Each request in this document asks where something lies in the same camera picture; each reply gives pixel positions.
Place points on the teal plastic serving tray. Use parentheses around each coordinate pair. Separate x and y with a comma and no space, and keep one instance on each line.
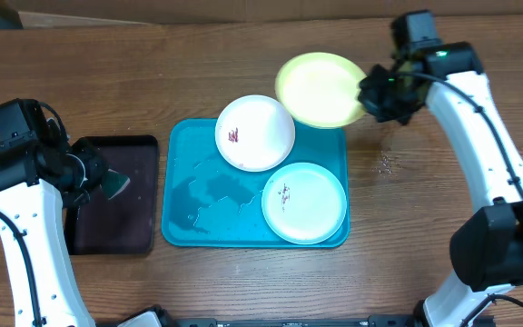
(209,203)

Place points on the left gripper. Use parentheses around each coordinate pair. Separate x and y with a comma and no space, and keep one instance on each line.
(96,159)

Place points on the white plate with red stain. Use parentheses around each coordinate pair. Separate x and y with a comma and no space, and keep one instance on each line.
(254,133)

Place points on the black rectangular water tray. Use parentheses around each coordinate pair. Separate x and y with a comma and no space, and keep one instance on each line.
(124,224)

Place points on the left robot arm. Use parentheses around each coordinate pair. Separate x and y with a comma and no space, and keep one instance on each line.
(41,174)

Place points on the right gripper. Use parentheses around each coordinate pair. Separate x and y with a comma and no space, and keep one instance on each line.
(373,101)

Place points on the cardboard box at back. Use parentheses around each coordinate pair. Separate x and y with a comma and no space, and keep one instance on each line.
(223,11)

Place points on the green and pink sponge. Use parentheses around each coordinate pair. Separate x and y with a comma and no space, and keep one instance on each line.
(113,183)

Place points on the light blue plate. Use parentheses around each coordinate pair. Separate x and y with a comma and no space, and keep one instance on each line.
(304,203)

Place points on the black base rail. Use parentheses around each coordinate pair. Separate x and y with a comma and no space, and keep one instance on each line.
(373,321)

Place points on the yellow-green plate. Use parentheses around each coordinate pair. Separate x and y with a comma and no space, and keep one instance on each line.
(321,90)

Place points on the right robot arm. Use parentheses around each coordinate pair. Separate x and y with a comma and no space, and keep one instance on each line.
(486,252)

